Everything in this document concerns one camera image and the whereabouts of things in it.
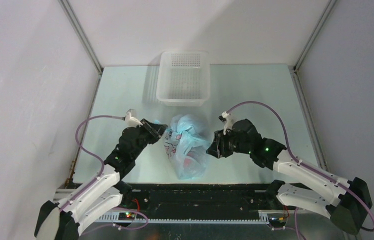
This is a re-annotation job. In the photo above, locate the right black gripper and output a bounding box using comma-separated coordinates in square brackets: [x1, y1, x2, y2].
[206, 127, 252, 159]

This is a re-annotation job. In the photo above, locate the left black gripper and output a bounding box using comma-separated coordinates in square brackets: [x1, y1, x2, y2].
[131, 118, 167, 159]

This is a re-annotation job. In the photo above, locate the light blue plastic bag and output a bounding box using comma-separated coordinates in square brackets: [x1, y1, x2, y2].
[163, 114, 210, 180]

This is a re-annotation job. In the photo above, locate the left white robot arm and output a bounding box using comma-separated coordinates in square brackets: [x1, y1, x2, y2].
[34, 117, 168, 240]

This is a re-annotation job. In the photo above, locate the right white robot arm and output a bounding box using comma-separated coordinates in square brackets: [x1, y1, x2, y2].
[206, 119, 373, 235]

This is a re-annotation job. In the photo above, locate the white perforated plastic basket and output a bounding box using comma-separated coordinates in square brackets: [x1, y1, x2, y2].
[156, 50, 211, 107]

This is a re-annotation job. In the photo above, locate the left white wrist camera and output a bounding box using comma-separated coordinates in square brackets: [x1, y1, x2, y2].
[124, 108, 142, 127]

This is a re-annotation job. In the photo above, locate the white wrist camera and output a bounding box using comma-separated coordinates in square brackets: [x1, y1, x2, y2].
[218, 111, 236, 135]
[124, 108, 142, 127]

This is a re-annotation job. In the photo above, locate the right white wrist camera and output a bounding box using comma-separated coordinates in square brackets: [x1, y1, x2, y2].
[218, 111, 236, 135]

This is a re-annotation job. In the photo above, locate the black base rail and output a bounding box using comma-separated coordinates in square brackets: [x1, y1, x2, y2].
[100, 180, 285, 223]

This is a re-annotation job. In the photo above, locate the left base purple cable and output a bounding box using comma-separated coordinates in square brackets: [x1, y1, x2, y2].
[80, 205, 149, 236]

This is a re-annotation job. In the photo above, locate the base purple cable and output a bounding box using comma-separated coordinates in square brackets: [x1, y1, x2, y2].
[268, 205, 308, 240]
[80, 205, 149, 236]

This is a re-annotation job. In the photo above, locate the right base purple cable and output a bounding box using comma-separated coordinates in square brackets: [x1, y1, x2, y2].
[268, 205, 308, 240]

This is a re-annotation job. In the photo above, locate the left aluminium frame post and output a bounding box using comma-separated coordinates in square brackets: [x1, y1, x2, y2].
[58, 0, 104, 75]

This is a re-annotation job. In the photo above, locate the aluminium frame post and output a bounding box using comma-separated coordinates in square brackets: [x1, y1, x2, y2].
[293, 0, 338, 74]
[58, 0, 104, 75]

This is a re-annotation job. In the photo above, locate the right aluminium frame post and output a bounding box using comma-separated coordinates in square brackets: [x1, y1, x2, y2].
[293, 0, 338, 74]

